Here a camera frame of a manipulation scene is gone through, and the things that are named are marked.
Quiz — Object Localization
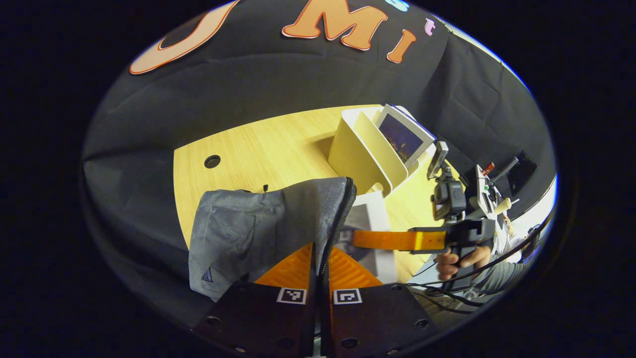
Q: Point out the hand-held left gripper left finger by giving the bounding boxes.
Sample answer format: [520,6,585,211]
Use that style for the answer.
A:
[193,242,318,358]

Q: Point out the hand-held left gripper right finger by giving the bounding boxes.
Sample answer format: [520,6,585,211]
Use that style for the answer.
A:
[321,247,441,358]

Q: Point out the white book portrait cover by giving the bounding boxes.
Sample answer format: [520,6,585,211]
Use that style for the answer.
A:
[337,191,398,284]

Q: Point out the grey schoolbag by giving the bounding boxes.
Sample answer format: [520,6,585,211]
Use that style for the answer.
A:
[188,177,357,302]

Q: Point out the cream plastic bookshelf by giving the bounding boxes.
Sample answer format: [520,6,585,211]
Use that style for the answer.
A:
[327,104,438,198]

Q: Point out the white book blue cover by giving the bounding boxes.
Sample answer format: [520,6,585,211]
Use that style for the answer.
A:
[375,103,438,168]

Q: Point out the white desktop device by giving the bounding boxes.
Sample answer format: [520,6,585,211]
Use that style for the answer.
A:
[467,159,522,220]

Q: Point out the black boxy equipment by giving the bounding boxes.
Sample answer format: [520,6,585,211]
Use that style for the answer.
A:
[506,151,540,195]

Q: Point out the black cable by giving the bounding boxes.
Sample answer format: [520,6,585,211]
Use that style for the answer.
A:
[406,219,553,314]

